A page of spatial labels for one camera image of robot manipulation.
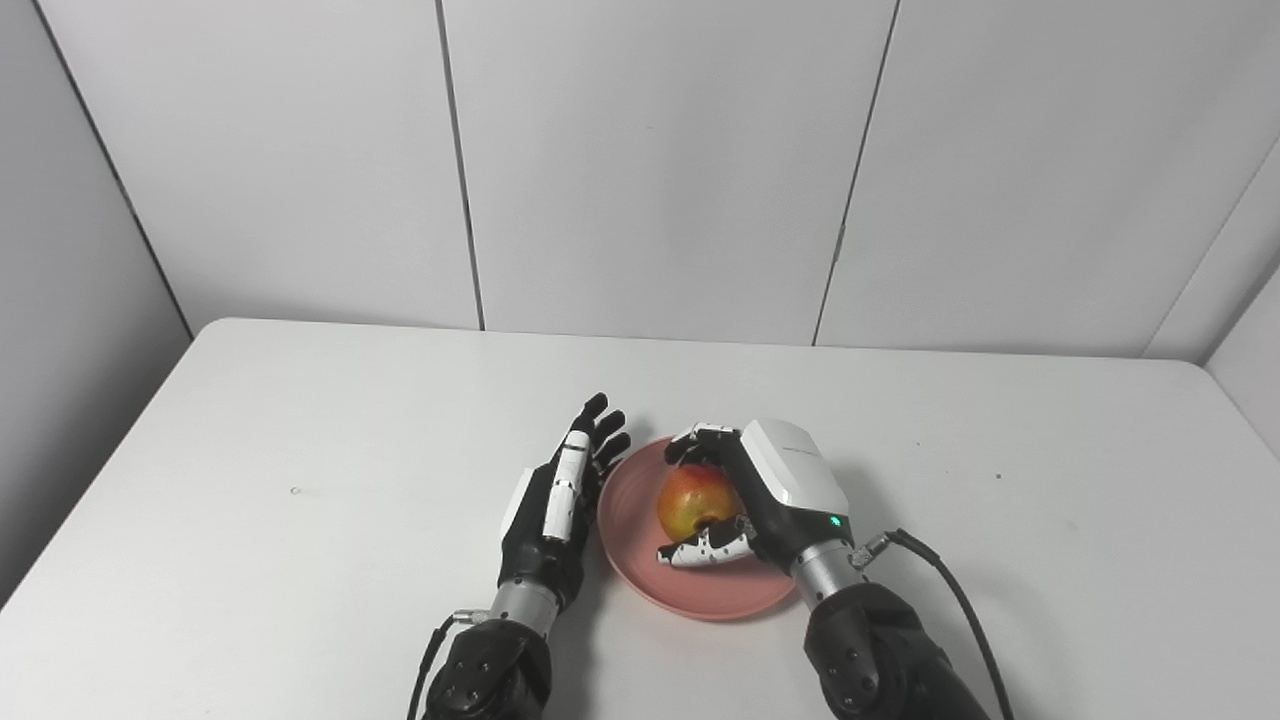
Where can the red yellow apple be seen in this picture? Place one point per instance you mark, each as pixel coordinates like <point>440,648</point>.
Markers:
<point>690,500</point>

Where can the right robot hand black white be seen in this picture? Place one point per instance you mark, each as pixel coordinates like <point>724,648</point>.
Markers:
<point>790,490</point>

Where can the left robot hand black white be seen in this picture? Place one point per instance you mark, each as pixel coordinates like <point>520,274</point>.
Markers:
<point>540,550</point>

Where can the pink round plate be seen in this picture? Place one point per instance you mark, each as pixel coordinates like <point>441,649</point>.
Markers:
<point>730,590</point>

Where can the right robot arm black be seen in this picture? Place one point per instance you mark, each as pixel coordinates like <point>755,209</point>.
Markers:
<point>870,650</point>

